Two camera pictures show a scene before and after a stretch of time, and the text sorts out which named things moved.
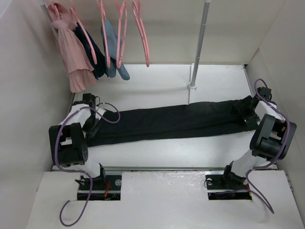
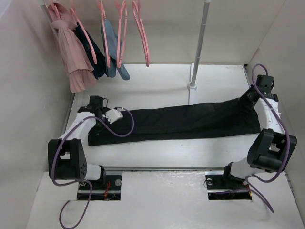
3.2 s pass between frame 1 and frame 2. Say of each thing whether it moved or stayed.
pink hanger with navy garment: stayed
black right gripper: moved
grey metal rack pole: stayed
